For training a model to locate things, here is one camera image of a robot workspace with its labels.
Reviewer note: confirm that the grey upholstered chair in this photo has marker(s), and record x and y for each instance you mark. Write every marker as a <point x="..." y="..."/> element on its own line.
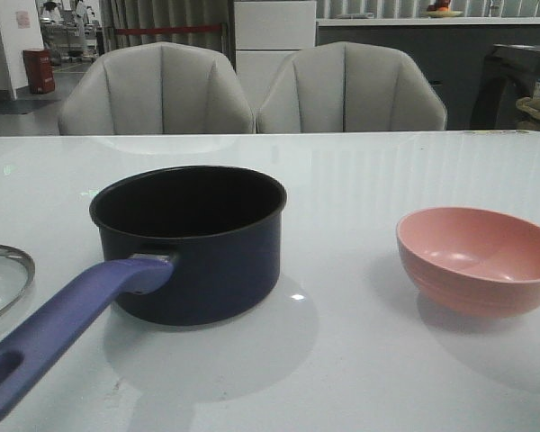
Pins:
<point x="350" y="87"/>
<point x="158" y="88"/>

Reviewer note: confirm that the red bin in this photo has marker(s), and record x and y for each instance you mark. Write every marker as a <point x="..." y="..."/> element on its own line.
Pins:
<point x="39" y="71"/>

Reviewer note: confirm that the pink bowl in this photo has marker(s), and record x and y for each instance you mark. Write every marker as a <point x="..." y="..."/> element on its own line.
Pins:
<point x="474" y="261"/>

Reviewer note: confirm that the left grey upholstered chair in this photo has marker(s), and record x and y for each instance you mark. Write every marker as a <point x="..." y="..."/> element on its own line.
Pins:
<point x="158" y="88"/>

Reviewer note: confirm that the red barrier belt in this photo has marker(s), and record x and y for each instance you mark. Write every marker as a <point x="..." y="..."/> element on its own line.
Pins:
<point x="169" y="30"/>

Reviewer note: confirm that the dark blue saucepan purple handle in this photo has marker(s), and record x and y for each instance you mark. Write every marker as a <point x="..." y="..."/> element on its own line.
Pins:
<point x="182" y="246"/>

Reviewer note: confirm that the white cabinet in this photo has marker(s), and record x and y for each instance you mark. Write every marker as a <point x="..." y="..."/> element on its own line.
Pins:
<point x="266" y="32"/>

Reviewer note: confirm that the fruit plate on counter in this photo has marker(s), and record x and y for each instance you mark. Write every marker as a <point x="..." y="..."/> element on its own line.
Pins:
<point x="441" y="9"/>

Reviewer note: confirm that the dark appliance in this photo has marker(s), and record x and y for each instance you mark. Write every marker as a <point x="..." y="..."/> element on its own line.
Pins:
<point x="509" y="73"/>

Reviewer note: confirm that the glass lid blue knob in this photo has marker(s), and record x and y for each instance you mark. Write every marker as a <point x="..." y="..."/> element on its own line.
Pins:
<point x="17" y="271"/>

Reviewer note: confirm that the right grey upholstered chair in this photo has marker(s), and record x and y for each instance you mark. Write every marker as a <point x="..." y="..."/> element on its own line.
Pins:
<point x="350" y="87"/>

